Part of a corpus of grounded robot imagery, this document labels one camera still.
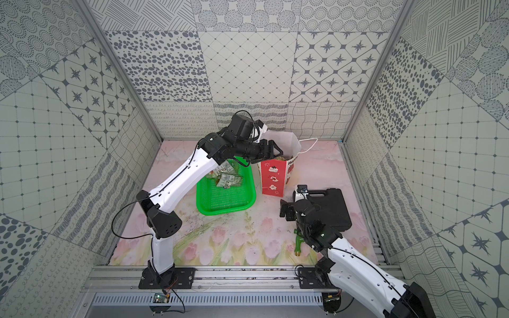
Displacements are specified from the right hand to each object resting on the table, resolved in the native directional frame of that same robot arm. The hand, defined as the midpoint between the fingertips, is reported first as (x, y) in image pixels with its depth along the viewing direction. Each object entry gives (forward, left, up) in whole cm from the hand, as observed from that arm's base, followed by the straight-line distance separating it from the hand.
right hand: (292, 202), depth 82 cm
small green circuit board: (-33, +50, -12) cm, 61 cm away
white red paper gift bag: (+10, +7, +5) cm, 14 cm away
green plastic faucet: (-13, -3, -10) cm, 16 cm away
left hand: (+8, +7, +24) cm, 26 cm away
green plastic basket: (+6, +38, -11) cm, 40 cm away
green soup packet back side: (+15, +30, -7) cm, 34 cm away
